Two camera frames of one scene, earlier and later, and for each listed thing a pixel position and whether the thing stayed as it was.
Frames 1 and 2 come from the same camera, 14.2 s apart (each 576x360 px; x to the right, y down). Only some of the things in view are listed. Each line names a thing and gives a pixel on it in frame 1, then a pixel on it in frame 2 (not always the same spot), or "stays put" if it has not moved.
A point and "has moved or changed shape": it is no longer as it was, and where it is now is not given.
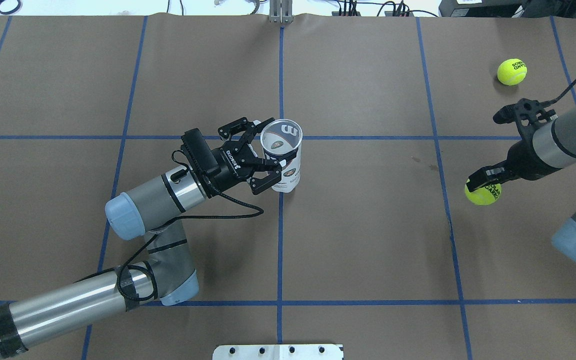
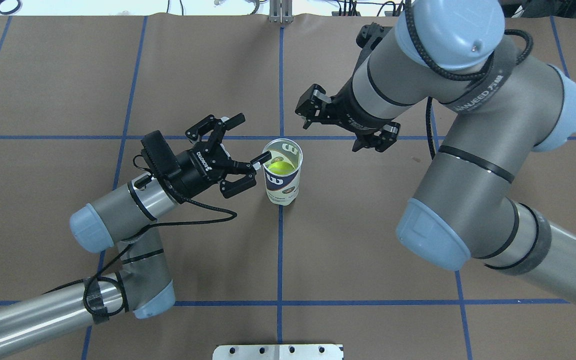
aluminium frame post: x=281 y=11 stays put
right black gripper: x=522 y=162 → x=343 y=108
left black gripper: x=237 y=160 → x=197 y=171
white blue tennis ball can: x=281 y=136 has moved or changed shape
